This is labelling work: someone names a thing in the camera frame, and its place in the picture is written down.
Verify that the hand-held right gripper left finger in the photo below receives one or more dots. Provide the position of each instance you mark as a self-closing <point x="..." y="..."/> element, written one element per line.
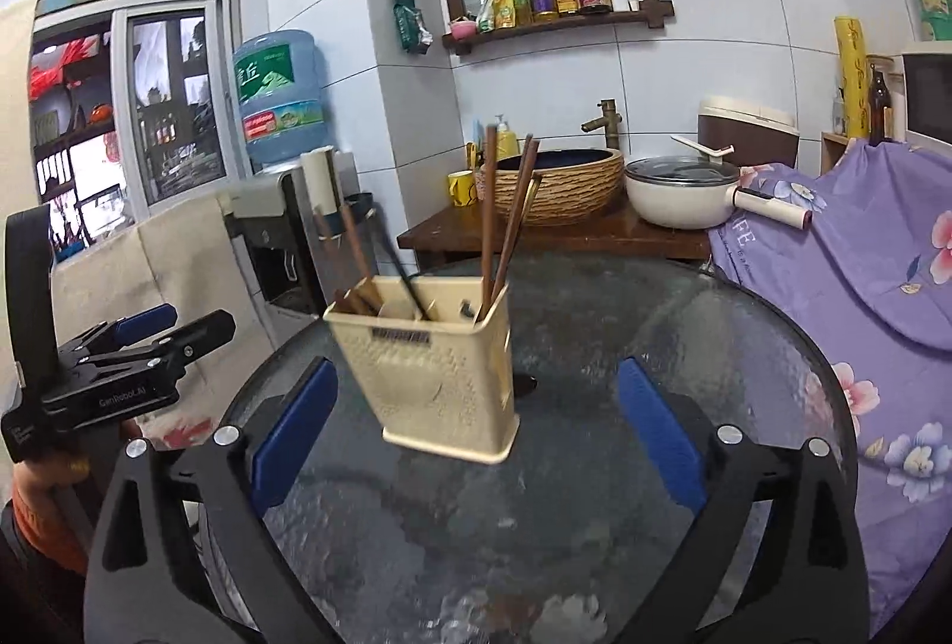
<point x="294" y="436"/>

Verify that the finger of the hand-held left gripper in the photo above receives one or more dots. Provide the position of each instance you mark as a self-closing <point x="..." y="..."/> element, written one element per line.
<point x="201" y="331"/>
<point x="145" y="322"/>

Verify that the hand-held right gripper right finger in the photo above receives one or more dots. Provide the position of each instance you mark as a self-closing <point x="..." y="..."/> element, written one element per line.
<point x="662" y="436"/>

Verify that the cream plastic utensil holder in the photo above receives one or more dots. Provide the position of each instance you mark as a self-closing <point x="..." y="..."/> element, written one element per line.
<point x="439" y="391"/>

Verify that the brown wooden chopstick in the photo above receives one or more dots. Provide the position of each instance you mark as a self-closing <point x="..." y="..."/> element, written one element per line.
<point x="357" y="246"/>
<point x="530" y="205"/>
<point x="520" y="190"/>
<point x="489" y="205"/>

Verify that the dark wooden chopstick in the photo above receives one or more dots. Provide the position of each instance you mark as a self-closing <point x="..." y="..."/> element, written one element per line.
<point x="401" y="268"/>

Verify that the person's left hand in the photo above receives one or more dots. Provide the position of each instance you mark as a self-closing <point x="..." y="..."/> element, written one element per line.
<point x="52" y="476"/>

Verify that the beige cloth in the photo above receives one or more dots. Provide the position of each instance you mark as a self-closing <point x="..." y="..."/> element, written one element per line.
<point x="186" y="257"/>

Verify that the grey water dispenser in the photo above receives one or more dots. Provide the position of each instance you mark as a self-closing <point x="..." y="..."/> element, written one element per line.
<point x="260" y="197"/>

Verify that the dark wooden counter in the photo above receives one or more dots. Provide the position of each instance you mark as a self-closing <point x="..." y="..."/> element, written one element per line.
<point x="595" y="235"/>

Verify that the aluminium sliding window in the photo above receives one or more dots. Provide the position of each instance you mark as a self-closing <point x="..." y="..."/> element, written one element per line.
<point x="171" y="93"/>

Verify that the blue water jug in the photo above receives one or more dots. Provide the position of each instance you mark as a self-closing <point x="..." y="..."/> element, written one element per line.
<point x="282" y="93"/>

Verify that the woven wash basin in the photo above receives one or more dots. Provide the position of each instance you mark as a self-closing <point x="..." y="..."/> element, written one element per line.
<point x="573" y="190"/>

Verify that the purple floral cloth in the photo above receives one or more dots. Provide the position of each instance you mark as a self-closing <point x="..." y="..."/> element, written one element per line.
<point x="877" y="287"/>

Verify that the white rice paddle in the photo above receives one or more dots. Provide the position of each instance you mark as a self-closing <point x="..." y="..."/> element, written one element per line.
<point x="703" y="149"/>

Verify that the yellow mug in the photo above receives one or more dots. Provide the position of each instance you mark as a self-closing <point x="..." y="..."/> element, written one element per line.
<point x="459" y="190"/>

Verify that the bronze faucet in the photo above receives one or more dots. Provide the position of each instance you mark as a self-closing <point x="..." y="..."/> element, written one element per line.
<point x="608" y="127"/>

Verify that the brown and cream rice cooker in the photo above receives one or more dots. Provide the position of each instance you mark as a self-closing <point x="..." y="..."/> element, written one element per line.
<point x="758" y="134"/>

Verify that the yellow soap pump bottle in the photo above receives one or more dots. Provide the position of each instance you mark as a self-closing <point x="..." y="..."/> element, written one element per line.
<point x="507" y="145"/>

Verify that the green hanging packet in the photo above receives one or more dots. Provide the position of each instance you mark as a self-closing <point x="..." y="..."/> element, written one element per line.
<point x="407" y="23"/>

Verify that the brown glass bottle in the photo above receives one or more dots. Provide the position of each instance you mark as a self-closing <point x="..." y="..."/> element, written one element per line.
<point x="879" y="108"/>

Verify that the pink bowl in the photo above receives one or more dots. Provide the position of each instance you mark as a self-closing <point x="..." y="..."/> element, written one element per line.
<point x="464" y="29"/>

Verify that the yellow patterned roll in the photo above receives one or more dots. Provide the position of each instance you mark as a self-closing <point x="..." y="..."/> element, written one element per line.
<point x="851" y="78"/>

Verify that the white microwave oven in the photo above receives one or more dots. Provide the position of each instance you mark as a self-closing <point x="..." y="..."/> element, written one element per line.
<point x="930" y="93"/>

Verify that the yellow snack packet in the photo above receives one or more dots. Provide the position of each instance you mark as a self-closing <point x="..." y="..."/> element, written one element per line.
<point x="502" y="4"/>

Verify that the teal wall holder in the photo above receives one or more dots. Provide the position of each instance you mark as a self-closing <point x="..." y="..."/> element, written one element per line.
<point x="361" y="201"/>

